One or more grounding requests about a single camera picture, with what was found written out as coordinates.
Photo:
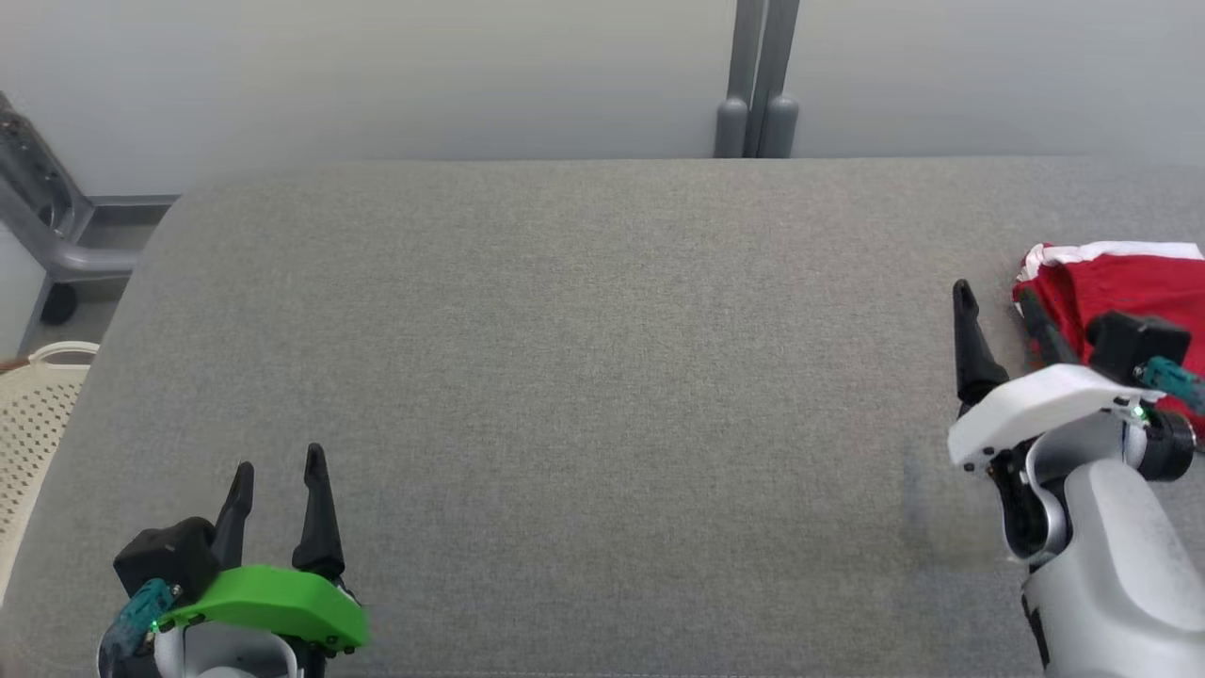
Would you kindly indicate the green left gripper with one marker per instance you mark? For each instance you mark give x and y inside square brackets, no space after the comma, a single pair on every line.
[273,603]

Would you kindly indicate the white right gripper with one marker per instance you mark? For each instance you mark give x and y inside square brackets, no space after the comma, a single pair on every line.
[1036,410]

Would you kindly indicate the red shorts with white trim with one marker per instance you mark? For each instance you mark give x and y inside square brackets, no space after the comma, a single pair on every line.
[1120,287]

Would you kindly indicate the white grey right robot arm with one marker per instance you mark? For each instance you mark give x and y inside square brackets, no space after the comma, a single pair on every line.
[1111,565]

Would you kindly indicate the white perforated laundry basket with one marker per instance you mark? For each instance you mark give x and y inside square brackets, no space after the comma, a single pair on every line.
[38,424]

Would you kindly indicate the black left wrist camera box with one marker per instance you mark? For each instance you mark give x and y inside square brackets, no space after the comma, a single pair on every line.
[169,556]

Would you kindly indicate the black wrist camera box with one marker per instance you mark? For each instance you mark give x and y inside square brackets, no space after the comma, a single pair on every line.
[169,556]
[1134,344]

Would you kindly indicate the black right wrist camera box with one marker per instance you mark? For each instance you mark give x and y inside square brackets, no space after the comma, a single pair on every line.
[1134,344]

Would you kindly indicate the teal left camera connector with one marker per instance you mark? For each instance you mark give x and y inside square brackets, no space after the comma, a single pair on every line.
[141,617]

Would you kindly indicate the teal camera connector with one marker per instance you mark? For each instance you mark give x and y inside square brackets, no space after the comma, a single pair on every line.
[1172,381]
[141,617]

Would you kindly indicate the teal right camera connector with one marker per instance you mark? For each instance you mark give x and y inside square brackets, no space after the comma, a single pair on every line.
[1172,381]

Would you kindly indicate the grey metal cart frame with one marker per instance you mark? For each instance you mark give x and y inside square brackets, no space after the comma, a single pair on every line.
[66,254]

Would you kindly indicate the grey partition post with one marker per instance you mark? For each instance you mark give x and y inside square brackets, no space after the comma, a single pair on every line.
[758,85]

